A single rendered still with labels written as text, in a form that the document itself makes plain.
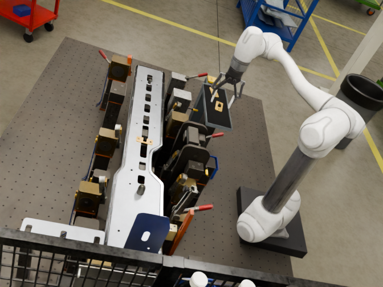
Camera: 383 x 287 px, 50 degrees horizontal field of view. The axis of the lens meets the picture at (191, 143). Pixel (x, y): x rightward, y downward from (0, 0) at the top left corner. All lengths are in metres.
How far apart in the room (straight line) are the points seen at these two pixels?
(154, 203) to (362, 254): 2.42
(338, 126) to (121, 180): 0.91
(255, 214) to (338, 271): 1.70
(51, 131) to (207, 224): 0.99
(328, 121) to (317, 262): 2.00
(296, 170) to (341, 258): 1.97
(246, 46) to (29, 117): 1.26
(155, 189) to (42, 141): 0.78
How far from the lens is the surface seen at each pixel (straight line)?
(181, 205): 1.59
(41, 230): 1.56
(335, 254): 3.62
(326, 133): 1.57
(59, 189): 2.08
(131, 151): 1.92
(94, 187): 1.66
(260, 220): 1.92
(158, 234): 1.32
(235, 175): 2.52
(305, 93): 1.82
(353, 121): 1.73
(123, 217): 1.65
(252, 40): 1.93
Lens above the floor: 2.27
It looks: 37 degrees down
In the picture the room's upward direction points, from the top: 25 degrees clockwise
